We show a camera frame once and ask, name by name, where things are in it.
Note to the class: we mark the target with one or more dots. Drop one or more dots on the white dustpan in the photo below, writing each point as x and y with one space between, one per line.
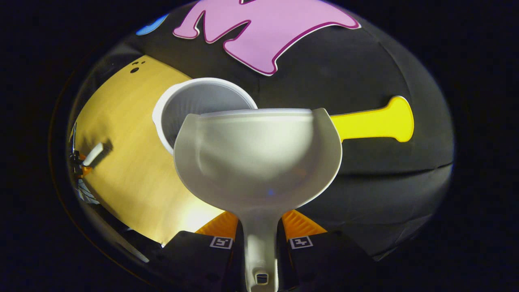
259 162

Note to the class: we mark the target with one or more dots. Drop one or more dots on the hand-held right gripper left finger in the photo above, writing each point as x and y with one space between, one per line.
198 263

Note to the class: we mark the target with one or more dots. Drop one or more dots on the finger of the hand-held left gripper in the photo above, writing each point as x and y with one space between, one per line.
84 168

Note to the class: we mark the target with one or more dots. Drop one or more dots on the wooden desktop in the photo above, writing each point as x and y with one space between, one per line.
134 174

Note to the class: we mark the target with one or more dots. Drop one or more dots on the white ribbed garbage bin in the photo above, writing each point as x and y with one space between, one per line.
194 97

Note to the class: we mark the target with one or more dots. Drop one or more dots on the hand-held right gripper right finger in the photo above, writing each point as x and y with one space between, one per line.
328 263

